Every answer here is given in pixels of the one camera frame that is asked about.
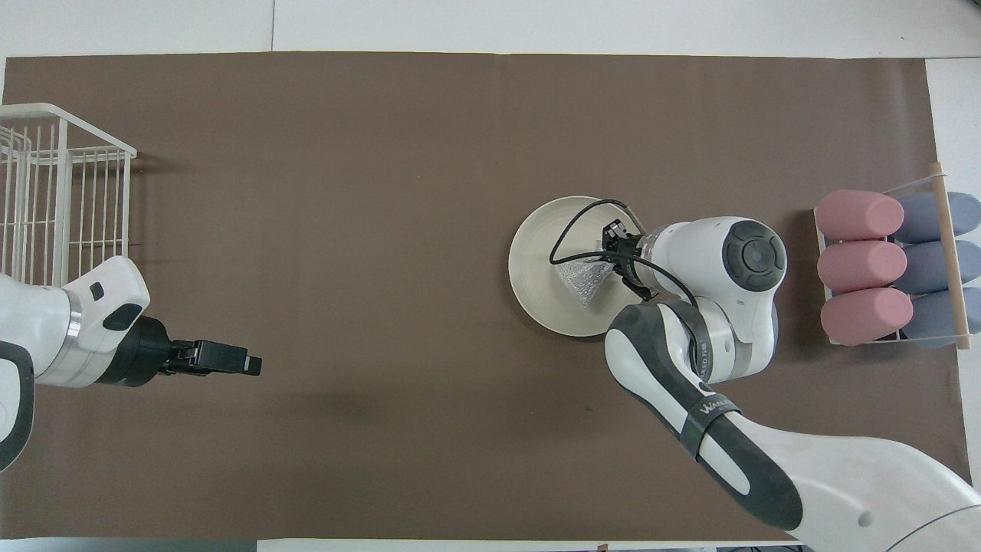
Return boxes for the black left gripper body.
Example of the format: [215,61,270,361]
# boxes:
[98,316,198,386]

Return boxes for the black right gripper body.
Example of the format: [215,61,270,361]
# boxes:
[602,220,656,301]

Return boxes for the crinkly transparent plastic bag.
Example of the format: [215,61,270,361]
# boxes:
[558,257,616,309]

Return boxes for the cream round plate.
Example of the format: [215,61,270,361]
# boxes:
[508,196,652,338]

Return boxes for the brown table mat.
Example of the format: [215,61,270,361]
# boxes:
[0,52,968,541]

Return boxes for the pink plastic cup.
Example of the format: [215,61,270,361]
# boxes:
[817,240,907,293]
[815,190,905,241]
[820,287,914,347]

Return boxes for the blue plastic cup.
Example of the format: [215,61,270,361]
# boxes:
[897,192,981,243]
[904,287,981,347]
[897,241,981,294]

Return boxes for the white wire dish rack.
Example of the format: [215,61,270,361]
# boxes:
[0,103,137,288]

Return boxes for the white cup rack wooden handle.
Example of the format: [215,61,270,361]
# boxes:
[812,162,973,351]

